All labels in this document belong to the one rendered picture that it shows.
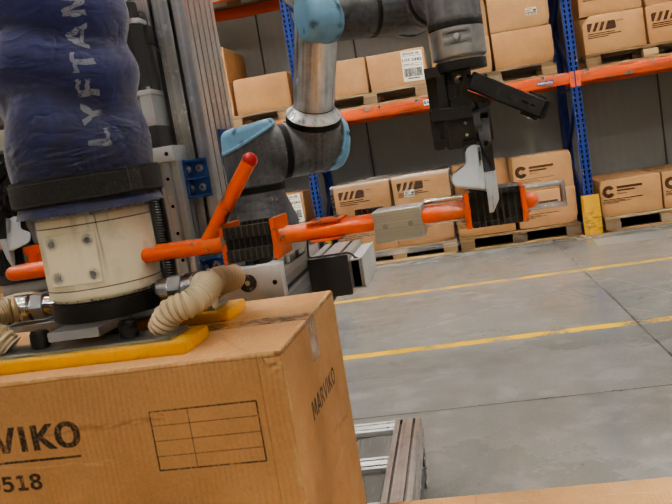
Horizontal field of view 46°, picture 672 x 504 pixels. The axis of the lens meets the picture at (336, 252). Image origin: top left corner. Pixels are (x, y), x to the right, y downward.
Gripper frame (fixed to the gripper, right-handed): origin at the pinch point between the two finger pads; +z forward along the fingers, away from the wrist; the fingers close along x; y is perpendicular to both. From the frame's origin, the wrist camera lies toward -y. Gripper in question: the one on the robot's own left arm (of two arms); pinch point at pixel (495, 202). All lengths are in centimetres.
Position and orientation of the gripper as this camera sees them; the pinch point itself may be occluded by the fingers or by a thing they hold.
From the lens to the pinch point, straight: 114.8
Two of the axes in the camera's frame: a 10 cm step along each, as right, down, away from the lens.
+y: -9.7, 1.4, 1.9
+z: 1.6, 9.8, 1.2
